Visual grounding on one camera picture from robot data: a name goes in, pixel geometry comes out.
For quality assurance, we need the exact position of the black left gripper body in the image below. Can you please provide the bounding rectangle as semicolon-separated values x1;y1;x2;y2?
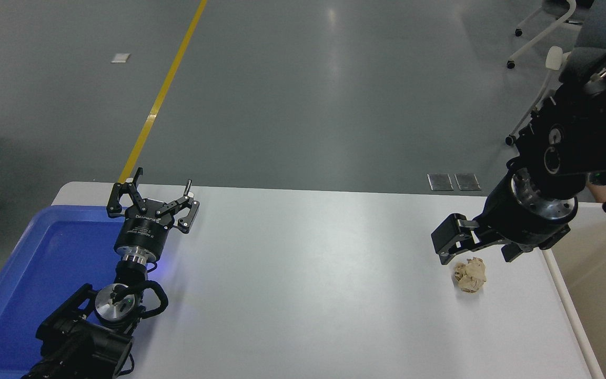
114;198;175;258

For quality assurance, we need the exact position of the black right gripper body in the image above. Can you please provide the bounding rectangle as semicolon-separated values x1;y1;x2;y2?
476;171;579;249

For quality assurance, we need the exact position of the tan paper ball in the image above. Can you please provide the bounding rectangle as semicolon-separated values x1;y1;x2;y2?
452;257;488;294

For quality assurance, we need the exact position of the blue plastic tray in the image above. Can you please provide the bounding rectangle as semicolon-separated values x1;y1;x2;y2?
0;204;175;379

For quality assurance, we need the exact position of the yellow floor tape line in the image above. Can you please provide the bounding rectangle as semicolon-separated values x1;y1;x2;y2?
118;0;209;184

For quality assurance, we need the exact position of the white frame wheeled chair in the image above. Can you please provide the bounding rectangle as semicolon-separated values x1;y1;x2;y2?
507;0;595;69

